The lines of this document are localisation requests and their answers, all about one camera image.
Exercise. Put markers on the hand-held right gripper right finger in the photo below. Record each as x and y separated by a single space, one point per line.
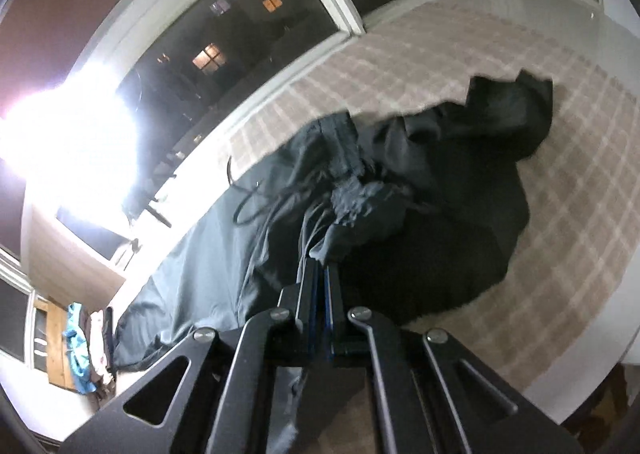
336 304

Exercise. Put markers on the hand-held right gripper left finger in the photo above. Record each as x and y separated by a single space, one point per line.
307 304

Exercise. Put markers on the black garment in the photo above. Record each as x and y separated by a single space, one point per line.
450 234

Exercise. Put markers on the navy folded garment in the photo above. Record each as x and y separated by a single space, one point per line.
110 334

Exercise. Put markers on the blue folded garment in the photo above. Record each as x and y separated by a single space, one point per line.
80 349

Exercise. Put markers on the wooden cabinet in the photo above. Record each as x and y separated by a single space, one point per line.
52 349

